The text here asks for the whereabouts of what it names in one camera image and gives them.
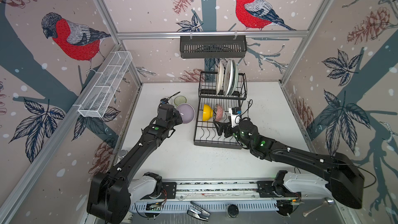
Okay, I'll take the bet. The yellow bowl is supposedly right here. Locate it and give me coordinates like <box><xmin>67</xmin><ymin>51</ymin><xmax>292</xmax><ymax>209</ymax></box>
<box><xmin>202</xmin><ymin>104</ymin><xmax>214</xmax><ymax>121</ymax></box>

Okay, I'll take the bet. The lilac ceramic bowl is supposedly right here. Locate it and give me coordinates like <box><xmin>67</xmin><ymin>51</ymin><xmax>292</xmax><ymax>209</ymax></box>
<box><xmin>177</xmin><ymin>103</ymin><xmax>195</xmax><ymax>124</ymax></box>

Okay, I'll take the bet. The cream white plate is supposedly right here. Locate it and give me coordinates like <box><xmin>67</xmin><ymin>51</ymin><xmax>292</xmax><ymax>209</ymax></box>
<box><xmin>216</xmin><ymin>62</ymin><xmax>224</xmax><ymax>95</ymax></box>

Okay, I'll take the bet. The green glass tumbler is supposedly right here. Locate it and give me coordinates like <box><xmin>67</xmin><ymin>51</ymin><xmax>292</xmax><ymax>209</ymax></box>
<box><xmin>174</xmin><ymin>95</ymin><xmax>187</xmax><ymax>106</ymax></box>

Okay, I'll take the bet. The red patterned bowl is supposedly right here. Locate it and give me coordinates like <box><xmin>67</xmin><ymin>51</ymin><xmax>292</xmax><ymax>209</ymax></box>
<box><xmin>214</xmin><ymin>104</ymin><xmax>224</xmax><ymax>122</ymax></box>

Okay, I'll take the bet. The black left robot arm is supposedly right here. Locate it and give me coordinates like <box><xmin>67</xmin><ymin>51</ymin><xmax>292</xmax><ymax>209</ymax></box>
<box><xmin>87</xmin><ymin>104</ymin><xmax>182</xmax><ymax>224</ymax></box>

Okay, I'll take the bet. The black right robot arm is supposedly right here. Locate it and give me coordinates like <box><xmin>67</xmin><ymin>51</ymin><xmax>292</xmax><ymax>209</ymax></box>
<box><xmin>214</xmin><ymin>119</ymin><xmax>365</xmax><ymax>209</ymax></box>

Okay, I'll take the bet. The black two-tier dish rack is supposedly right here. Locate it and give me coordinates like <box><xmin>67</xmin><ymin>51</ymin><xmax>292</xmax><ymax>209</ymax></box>
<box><xmin>193</xmin><ymin>72</ymin><xmax>247</xmax><ymax>149</ymax></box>

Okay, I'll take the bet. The pale green plate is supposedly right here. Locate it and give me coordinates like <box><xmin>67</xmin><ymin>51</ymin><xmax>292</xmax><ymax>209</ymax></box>
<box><xmin>232</xmin><ymin>60</ymin><xmax>239</xmax><ymax>94</ymax></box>

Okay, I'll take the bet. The white plate blue rim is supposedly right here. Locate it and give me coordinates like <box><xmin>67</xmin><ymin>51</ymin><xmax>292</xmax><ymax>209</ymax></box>
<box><xmin>223</xmin><ymin>59</ymin><xmax>234</xmax><ymax>96</ymax></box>

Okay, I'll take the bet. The black round knob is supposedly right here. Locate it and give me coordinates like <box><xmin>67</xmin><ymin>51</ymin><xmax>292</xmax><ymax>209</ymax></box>
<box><xmin>227</xmin><ymin>204</ymin><xmax>239</xmax><ymax>218</ymax></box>

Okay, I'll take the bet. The metal spoon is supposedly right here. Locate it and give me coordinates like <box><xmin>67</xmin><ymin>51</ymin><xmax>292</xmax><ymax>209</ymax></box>
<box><xmin>303</xmin><ymin>198</ymin><xmax>335</xmax><ymax>217</ymax></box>

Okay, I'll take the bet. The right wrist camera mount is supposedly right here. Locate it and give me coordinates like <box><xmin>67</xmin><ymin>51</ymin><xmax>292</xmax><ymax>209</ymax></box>
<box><xmin>229</xmin><ymin>106</ymin><xmax>241</xmax><ymax>128</ymax></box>

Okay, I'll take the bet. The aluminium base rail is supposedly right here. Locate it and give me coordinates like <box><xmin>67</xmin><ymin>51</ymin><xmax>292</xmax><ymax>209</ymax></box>
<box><xmin>129</xmin><ymin>179</ymin><xmax>302</xmax><ymax>218</ymax></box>

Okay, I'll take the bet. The black hanging wall basket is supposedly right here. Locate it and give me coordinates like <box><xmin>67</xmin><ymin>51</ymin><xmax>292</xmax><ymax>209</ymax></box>
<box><xmin>180</xmin><ymin>35</ymin><xmax>247</xmax><ymax>59</ymax></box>

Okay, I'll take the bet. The white wire mesh shelf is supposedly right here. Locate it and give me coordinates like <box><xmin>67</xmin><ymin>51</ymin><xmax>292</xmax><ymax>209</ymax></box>
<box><xmin>78</xmin><ymin>51</ymin><xmax>132</xmax><ymax>118</ymax></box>

